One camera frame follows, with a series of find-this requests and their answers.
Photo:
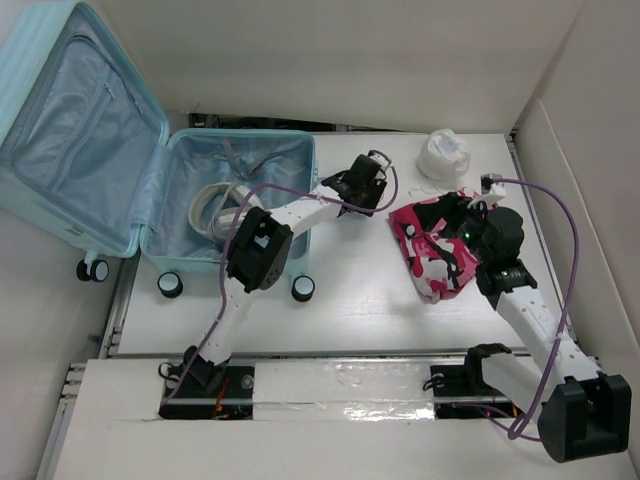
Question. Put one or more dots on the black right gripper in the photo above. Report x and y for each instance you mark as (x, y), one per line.
(455, 207)

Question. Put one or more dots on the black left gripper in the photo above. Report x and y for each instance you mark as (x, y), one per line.
(375, 188)

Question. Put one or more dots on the pink camouflage garment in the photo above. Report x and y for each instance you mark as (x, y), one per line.
(439, 267)

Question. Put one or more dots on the white cloth bundle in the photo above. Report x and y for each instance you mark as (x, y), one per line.
(444, 156)

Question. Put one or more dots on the grey over-ear headphones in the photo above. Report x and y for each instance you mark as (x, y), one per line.
(213, 208)

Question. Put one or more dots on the light blue hardshell suitcase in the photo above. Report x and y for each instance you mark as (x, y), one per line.
(87, 152)

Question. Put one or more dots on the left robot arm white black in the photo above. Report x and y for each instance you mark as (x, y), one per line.
(257, 249)

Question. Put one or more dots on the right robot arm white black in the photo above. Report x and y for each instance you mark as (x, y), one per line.
(579, 411)

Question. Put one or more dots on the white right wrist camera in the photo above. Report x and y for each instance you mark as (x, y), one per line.
(492, 191)

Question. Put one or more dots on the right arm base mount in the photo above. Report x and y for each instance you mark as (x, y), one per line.
(455, 397)

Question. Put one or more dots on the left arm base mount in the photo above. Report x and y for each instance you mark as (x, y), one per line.
(208, 392)

